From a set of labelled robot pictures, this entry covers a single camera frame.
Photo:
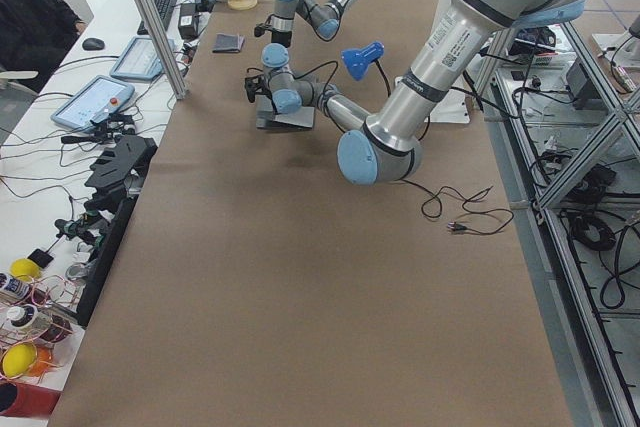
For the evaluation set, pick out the aluminium frame post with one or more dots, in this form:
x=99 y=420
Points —
x=151 y=18

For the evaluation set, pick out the yellow ball front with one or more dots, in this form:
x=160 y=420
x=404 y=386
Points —
x=19 y=360

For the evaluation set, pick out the black keyboard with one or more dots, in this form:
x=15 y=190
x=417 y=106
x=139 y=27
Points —
x=165 y=10

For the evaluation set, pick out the blue teach pendant near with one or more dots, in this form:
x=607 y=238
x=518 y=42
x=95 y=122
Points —
x=101 y=97

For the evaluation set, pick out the folded grey cloth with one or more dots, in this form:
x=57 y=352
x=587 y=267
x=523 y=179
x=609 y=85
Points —
x=228 y=43

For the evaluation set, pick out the black computer mouse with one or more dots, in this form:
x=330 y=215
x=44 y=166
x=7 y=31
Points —
x=93 y=44

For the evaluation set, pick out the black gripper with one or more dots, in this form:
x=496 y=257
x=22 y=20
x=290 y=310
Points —
x=276 y=101
x=281 y=40

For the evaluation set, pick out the yellow ball back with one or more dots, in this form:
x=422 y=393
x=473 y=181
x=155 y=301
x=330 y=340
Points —
x=25 y=269

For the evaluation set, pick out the yellow ball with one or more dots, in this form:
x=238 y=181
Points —
x=19 y=360
x=25 y=269

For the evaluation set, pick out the blue teach pendant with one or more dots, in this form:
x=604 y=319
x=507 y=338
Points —
x=101 y=97
x=139 y=61

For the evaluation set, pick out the blue teach pendant far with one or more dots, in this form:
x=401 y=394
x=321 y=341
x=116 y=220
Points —
x=139 y=61

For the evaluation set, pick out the black tool holder stand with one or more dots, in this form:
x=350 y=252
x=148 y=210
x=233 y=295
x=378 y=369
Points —
x=112 y=167

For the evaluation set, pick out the seated person in black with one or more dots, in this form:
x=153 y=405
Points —
x=36 y=35

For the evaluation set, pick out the blue desk lamp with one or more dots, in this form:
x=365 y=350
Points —
x=358 y=60

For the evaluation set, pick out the grey laptop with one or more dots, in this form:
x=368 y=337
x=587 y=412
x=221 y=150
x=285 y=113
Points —
x=266 y=119

